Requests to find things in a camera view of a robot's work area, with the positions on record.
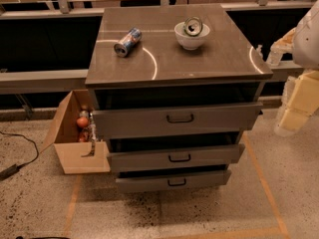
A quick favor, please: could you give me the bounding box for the top grey drawer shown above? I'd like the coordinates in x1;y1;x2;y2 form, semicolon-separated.
93;103;261;139

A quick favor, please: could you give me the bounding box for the grey drawer cabinet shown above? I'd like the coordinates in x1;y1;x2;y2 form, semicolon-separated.
86;4;272;179

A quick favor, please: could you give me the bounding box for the black power cable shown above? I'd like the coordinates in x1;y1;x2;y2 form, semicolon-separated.
0;130;40;181

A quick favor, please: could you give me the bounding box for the green soda can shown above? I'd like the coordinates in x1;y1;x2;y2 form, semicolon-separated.
183;17;202;37

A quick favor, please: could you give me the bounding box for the middle grey drawer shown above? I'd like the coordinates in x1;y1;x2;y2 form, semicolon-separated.
108;144;244;172

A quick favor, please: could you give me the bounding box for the white ceramic bowl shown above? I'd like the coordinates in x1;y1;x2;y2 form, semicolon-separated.
174;22;210;50

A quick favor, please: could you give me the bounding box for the orange fruit in box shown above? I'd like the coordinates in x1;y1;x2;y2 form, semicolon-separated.
77;117;89;128

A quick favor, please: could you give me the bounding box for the bottom grey drawer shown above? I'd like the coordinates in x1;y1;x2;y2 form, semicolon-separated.
116;170;231;193

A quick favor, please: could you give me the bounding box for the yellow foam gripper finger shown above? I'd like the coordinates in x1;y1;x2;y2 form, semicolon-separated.
266;28;295;66
274;71;319;136

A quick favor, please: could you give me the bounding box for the grey drawer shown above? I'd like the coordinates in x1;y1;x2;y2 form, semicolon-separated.
93;103;261;139
108;144;244;172
116;170;231;193

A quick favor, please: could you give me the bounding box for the cardboard box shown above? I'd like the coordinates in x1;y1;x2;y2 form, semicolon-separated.
41;90;110;174

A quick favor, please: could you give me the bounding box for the small clear pump bottle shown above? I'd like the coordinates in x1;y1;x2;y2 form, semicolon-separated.
255;45;263;58

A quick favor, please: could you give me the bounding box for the blue silver energy drink can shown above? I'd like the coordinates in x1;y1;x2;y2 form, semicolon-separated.
114;28;142;58

